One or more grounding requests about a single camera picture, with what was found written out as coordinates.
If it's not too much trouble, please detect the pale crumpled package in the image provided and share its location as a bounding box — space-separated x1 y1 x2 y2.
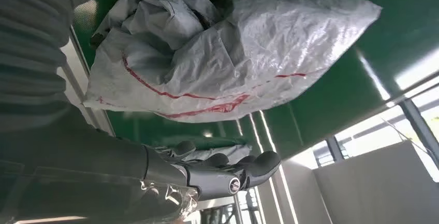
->
186 144 253 165

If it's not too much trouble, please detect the green belt conveyor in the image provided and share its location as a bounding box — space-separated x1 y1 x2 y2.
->
56 0 439 163

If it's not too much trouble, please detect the white panel enclosure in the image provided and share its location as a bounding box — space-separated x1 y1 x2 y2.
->
257 140 439 224

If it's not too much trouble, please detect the grey window frame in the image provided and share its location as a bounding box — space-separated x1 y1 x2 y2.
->
310 78 439 182

